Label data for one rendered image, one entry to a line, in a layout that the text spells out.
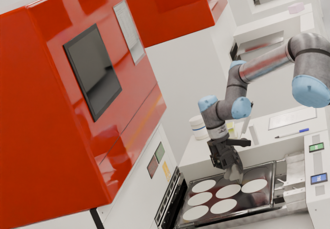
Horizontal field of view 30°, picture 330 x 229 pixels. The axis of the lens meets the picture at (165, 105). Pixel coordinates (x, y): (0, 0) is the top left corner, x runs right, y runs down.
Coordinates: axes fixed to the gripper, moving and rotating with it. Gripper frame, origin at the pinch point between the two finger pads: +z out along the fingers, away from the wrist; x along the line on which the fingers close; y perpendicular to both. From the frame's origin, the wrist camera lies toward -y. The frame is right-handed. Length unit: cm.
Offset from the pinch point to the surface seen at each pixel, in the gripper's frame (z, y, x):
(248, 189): 1.4, 2.3, 7.2
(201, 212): 1.4, 21.4, 2.9
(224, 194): 1.4, 9.2, 0.8
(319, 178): -5.0, -6.4, 39.2
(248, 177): 1.5, -4.1, -1.0
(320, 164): -4.2, -15.2, 30.4
